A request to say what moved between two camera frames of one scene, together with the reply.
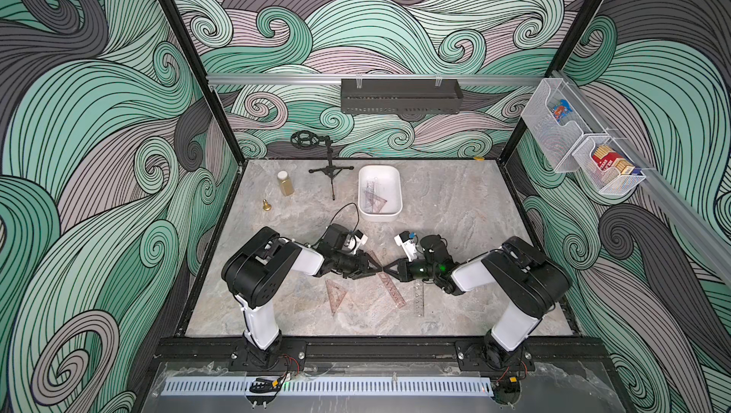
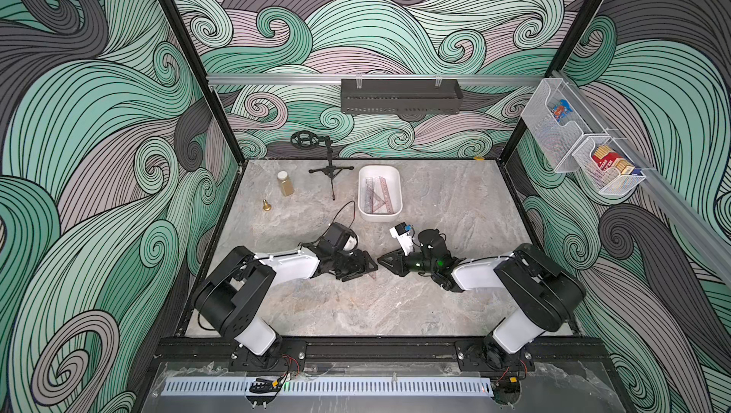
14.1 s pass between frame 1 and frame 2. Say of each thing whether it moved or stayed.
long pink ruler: moved
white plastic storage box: stayed
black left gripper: stayed
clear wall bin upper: stayed
